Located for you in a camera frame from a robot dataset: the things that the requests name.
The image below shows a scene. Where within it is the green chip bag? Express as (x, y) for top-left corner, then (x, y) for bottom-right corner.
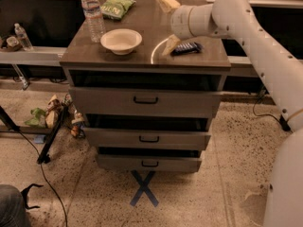
(100, 0), (135, 21)

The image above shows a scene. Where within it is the small water bottle on ledge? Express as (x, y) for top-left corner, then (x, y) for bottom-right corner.
(14, 23), (33, 51)

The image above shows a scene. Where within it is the person knee in jeans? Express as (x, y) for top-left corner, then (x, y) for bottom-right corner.
(0, 184), (31, 227)

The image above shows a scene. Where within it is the white paper bowl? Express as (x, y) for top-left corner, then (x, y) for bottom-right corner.
(100, 28), (142, 55)

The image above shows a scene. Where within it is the black power adapter cable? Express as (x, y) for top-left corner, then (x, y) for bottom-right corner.
(252, 93), (292, 132)

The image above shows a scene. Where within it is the small figurine toy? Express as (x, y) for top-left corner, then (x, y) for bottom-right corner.
(70, 112), (85, 138)

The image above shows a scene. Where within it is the bottom grey drawer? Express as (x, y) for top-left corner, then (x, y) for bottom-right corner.
(97, 154), (202, 172)

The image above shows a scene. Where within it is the dark blue snack packet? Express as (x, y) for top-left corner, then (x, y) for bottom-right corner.
(171, 43), (203, 56)

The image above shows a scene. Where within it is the top grey drawer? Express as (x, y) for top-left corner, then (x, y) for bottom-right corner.
(69, 87), (221, 118)

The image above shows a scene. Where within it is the blue tape cross mark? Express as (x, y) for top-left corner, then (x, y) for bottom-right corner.
(130, 170), (159, 207)

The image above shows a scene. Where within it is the grey drawer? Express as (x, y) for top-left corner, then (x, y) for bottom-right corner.
(97, 154), (202, 172)
(69, 87), (221, 118)
(84, 128), (210, 150)

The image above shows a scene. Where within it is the round object on ledge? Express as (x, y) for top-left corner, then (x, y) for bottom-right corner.
(7, 36), (20, 47)

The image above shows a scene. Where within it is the black floor cable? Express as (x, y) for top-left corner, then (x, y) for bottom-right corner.
(18, 130), (69, 227)

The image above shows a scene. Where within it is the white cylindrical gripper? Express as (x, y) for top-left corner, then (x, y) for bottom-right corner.
(156, 0), (217, 56)

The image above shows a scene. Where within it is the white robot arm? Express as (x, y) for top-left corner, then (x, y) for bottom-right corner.
(156, 0), (303, 227)

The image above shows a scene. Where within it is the grey drawer cabinet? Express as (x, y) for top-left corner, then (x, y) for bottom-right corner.
(61, 0), (231, 159)

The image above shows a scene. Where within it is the green bag on floor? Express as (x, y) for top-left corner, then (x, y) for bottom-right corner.
(25, 108), (45, 128)

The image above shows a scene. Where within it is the clear plastic water bottle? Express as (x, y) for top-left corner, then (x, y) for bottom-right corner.
(81, 0), (106, 43)

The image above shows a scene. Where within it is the middle grey drawer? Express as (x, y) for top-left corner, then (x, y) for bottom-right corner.
(84, 128), (210, 150)

